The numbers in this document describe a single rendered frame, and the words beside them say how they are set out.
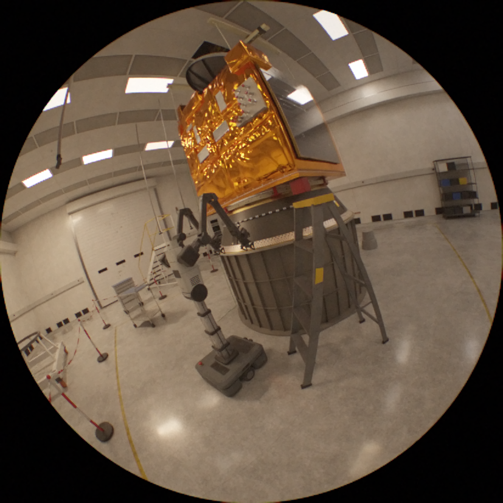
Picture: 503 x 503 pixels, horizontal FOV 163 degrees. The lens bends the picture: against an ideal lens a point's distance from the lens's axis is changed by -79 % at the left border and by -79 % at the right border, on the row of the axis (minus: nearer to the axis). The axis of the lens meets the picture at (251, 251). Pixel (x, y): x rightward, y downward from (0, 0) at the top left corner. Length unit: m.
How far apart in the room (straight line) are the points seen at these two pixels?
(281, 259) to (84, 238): 8.71
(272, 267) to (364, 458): 1.98
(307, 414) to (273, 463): 0.50
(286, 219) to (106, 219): 8.49
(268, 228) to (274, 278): 0.55
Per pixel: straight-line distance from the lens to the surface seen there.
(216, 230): 9.77
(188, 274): 1.43
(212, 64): 3.28
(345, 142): 7.30
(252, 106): 2.06
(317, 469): 1.53
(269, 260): 1.91
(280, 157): 1.76
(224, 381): 1.75
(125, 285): 6.04
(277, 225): 1.90
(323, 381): 1.80
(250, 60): 2.39
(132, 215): 9.38
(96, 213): 9.49
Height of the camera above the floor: 1.52
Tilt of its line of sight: 11 degrees down
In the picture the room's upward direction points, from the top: 18 degrees counter-clockwise
